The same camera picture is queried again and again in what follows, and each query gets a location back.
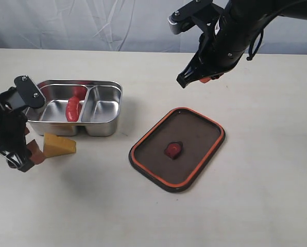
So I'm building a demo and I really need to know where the steel lunchbox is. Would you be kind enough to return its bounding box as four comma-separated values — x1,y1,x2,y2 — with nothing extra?
25,79,123,137

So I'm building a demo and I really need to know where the white backdrop cloth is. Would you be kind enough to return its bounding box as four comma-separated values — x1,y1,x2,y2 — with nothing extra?
0,0,307,55

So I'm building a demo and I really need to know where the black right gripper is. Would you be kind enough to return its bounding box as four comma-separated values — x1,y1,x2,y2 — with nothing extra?
177,15,249,88

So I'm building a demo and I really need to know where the red sausage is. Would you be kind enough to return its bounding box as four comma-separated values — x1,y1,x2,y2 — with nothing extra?
65,86,87,122

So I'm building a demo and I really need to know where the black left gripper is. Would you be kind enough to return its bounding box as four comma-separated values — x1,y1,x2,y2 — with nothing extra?
0,101,46,172

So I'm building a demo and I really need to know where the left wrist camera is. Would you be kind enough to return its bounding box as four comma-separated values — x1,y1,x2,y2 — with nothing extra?
0,75,45,111

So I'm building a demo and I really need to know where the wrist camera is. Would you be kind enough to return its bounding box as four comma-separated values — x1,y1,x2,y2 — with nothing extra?
168,0,224,35
0,75,45,111

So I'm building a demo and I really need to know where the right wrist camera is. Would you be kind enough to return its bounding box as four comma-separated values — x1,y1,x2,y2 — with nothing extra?
168,0,224,35

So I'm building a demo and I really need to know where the yellow cheese wedge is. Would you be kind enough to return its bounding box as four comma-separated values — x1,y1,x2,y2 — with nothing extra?
43,133,77,157

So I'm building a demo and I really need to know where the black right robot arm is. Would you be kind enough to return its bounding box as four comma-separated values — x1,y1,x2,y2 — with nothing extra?
168,1,307,88

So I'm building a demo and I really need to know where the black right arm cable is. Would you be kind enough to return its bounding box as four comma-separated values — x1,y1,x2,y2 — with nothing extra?
246,10,278,61

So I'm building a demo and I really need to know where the transparent lunchbox lid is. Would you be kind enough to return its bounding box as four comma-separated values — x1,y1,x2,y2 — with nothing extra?
128,107,226,193

